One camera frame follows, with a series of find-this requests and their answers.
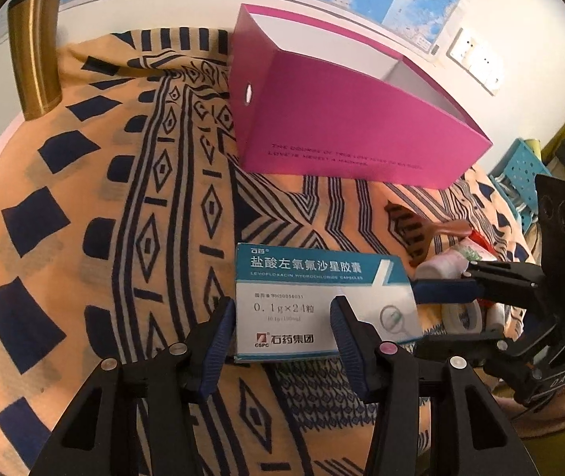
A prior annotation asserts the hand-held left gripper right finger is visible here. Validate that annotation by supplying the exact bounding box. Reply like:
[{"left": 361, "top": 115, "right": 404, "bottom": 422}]
[{"left": 329, "top": 296, "right": 534, "bottom": 476}]

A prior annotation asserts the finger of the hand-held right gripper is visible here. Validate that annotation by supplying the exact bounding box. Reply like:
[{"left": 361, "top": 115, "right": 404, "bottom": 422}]
[
  {"left": 411, "top": 259, "right": 547, "bottom": 308},
  {"left": 414, "top": 330, "right": 512, "bottom": 364}
]

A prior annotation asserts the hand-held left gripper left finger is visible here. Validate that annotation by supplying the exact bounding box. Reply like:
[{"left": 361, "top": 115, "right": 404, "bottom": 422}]
[{"left": 27, "top": 296, "right": 236, "bottom": 476}]

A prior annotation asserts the white tube with blue label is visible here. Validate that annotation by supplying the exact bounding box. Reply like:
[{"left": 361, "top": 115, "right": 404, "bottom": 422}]
[{"left": 440, "top": 301, "right": 507, "bottom": 336}]

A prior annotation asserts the pink tube with green print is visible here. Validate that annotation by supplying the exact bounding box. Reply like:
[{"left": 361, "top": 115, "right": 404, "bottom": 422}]
[{"left": 414, "top": 237, "right": 500, "bottom": 279}]

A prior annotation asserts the blue and white medicine box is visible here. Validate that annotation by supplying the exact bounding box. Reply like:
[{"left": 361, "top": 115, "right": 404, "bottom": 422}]
[{"left": 234, "top": 243, "right": 425, "bottom": 364}]

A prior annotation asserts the reddish brown comb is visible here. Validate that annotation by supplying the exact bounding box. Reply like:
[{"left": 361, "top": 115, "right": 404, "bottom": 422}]
[{"left": 386, "top": 203, "right": 473, "bottom": 265}]

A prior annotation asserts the pink cardboard box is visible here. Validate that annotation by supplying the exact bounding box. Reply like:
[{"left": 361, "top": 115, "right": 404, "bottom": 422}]
[{"left": 229, "top": 4, "right": 493, "bottom": 190}]

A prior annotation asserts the blue plastic crate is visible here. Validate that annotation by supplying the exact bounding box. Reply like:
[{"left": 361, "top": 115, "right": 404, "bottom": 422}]
[{"left": 490, "top": 139, "right": 544, "bottom": 231}]

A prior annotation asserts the orange patterned blanket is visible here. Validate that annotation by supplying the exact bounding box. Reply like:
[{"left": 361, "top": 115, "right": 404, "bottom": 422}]
[{"left": 0, "top": 27, "right": 541, "bottom": 476}]

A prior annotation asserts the gold metal thermos cup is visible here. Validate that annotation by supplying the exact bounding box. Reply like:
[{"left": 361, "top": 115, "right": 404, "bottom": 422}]
[{"left": 7, "top": 0, "right": 63, "bottom": 122}]

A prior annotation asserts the white wall socket panel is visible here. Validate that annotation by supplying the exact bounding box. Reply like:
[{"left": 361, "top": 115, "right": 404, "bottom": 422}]
[{"left": 448, "top": 27, "right": 505, "bottom": 93}]

